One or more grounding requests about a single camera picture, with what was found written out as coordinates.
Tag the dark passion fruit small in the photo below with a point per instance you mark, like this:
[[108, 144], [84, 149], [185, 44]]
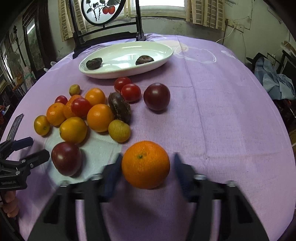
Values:
[[94, 63]]

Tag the round painted screen black stand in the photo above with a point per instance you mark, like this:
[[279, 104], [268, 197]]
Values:
[[100, 14]]

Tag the orange tangerine back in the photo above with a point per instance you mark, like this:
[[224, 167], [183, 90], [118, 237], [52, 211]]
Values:
[[95, 96]]

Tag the wall power socket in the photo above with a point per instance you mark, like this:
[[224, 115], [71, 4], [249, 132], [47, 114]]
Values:
[[235, 24]]

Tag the small yellow citrus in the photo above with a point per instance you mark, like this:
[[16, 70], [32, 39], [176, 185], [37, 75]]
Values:
[[41, 125]]

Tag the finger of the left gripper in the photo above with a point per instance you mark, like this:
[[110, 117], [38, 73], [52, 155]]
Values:
[[9, 146], [33, 160]]

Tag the dark red plum front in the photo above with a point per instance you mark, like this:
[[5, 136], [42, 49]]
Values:
[[67, 158]]

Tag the beige checked curtain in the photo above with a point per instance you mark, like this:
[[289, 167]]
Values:
[[65, 21], [206, 13]]

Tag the window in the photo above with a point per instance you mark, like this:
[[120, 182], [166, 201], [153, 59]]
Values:
[[163, 8]]

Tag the orange tangerine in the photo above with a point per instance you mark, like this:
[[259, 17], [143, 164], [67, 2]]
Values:
[[55, 115], [99, 117], [95, 96]]

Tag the orange tangerine hidden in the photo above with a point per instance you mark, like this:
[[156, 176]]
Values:
[[67, 110]]

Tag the red cherry tomato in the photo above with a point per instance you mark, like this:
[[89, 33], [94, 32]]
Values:
[[121, 82], [131, 93], [80, 107]]

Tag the yellow orange citrus front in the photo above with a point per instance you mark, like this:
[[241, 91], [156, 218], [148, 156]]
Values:
[[73, 130]]

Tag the white plastic bag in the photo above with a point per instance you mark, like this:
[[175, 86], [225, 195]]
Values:
[[52, 64]]

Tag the dark passion fruit middle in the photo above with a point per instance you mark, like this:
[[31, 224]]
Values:
[[120, 108]]

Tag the dark red plum back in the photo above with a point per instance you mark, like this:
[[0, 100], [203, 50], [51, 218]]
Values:
[[157, 97]]

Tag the large orange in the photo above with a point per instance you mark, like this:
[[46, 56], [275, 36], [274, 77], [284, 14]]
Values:
[[145, 165]]

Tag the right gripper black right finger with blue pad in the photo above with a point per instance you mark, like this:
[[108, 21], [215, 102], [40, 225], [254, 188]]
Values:
[[238, 220]]

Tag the dark framed wall painting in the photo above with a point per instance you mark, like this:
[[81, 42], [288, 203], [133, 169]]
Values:
[[37, 36]]

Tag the small red tomato left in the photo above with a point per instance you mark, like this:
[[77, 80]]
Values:
[[61, 99]]

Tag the blue clothes pile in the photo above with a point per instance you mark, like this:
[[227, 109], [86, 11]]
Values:
[[278, 86]]

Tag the dark red plum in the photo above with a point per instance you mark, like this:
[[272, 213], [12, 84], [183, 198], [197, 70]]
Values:
[[157, 97], [67, 158]]

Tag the red cherry tomato back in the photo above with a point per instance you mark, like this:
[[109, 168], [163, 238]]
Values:
[[121, 82]]

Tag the person's left hand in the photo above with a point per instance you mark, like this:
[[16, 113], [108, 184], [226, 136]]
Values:
[[11, 204]]

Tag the red cherry tomato right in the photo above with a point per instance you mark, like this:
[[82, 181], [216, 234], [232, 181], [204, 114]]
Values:
[[131, 93]]

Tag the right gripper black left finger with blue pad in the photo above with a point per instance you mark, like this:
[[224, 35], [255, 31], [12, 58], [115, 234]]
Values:
[[57, 220]]

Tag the small green-yellow kumquat back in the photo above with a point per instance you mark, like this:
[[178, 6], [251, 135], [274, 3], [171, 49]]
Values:
[[74, 90]]

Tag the dark passion fruit with stem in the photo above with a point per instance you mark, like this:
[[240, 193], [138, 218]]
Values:
[[144, 59]]

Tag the beige checked curtain right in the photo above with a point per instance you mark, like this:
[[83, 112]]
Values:
[[206, 13]]

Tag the white oval plate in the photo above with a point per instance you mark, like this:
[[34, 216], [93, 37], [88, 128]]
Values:
[[119, 59]]

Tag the red cherry tomato centre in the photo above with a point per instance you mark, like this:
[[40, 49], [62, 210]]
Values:
[[80, 107]]

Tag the green-yellow kumquat front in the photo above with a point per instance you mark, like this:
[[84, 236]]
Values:
[[119, 131]]

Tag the beige checked curtain left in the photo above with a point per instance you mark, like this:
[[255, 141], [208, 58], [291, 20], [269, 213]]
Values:
[[65, 21]]

